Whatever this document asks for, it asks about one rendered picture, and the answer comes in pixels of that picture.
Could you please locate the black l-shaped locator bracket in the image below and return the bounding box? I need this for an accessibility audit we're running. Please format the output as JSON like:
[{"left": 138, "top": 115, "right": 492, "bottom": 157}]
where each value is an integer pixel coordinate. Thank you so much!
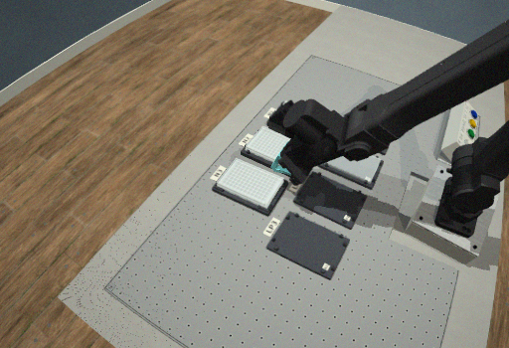
[{"left": 241, "top": 146, "right": 272, "bottom": 168}]

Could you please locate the black l-shaped nest locator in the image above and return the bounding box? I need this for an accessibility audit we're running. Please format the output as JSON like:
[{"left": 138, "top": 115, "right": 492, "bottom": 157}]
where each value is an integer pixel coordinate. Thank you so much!
[{"left": 212, "top": 180, "right": 288, "bottom": 216}]

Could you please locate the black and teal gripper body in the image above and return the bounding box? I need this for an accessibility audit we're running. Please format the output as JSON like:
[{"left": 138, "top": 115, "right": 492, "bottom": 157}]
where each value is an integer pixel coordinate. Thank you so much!
[{"left": 278, "top": 135, "right": 326, "bottom": 186}]

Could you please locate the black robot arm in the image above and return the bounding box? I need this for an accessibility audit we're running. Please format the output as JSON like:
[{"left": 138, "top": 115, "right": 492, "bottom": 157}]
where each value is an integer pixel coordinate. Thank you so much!
[{"left": 268, "top": 19, "right": 509, "bottom": 238}]

